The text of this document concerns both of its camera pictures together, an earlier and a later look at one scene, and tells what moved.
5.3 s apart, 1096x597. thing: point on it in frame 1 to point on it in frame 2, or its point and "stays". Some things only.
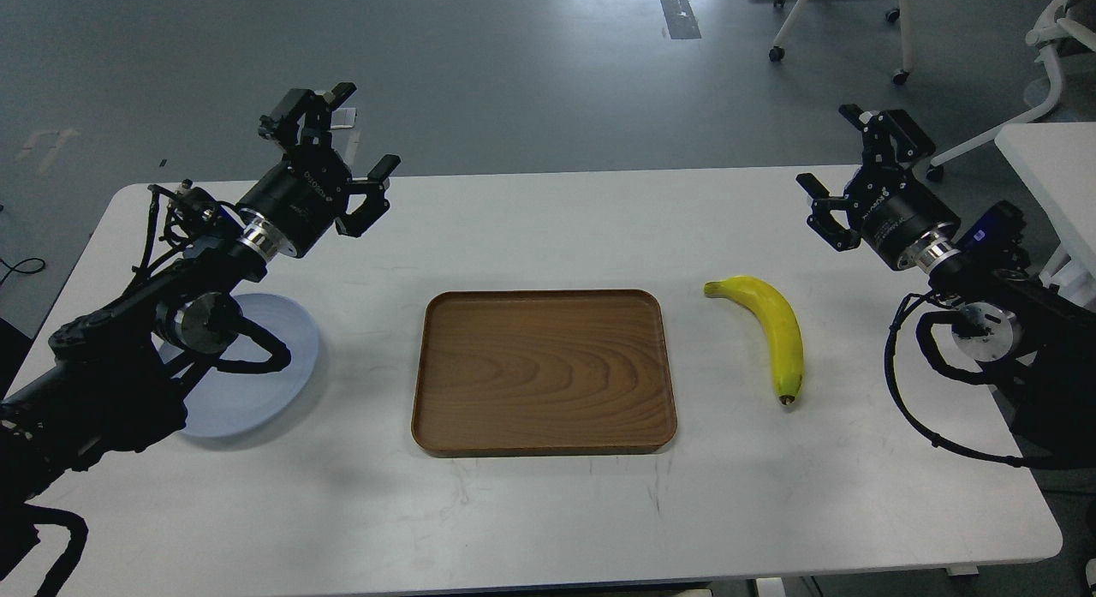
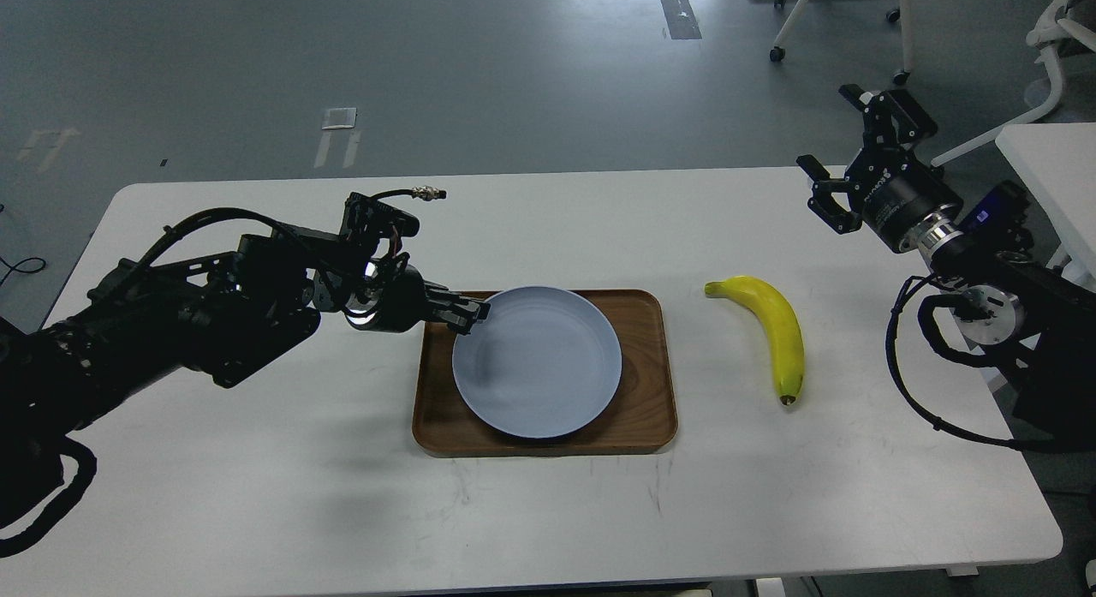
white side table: [1058, 162] stays
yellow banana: [782, 324] stays
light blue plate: [223, 402] to [543, 362]
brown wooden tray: [543, 372] stays
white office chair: [1075, 17] stays
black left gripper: [294, 205] to [394, 297]
